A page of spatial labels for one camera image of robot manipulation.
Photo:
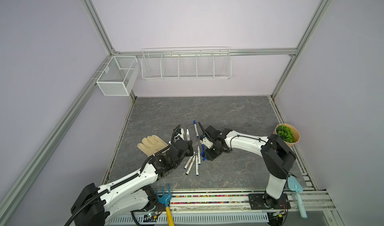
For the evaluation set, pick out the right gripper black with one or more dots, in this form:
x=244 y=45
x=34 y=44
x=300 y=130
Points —
x=210 y=156

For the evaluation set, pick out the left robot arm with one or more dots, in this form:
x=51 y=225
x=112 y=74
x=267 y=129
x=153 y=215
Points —
x=95 y=206

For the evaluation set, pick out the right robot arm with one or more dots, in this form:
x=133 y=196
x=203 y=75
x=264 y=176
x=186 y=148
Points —
x=278 y=157

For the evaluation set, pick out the beige cloth glove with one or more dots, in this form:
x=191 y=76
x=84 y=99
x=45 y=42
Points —
x=151 y=145

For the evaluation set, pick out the potted green plant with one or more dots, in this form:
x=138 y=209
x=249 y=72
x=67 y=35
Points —
x=289 y=134

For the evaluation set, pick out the white mesh cube basket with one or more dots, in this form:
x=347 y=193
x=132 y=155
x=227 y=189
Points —
x=119 y=76

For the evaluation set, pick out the light blue garden trowel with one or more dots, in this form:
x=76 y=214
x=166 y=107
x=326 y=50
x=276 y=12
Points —
x=295 y=186

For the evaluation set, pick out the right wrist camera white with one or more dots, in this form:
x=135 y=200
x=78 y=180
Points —
x=206 y=141

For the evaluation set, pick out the blue garden rake yellow handle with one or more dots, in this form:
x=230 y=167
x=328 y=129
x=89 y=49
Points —
x=165 y=199

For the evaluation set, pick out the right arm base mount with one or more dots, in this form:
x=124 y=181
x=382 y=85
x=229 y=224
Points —
x=262 y=201

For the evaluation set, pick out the white wire wall shelf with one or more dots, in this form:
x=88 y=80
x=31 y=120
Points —
x=187 y=63

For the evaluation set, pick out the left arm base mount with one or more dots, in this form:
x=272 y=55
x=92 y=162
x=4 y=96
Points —
x=153 y=205

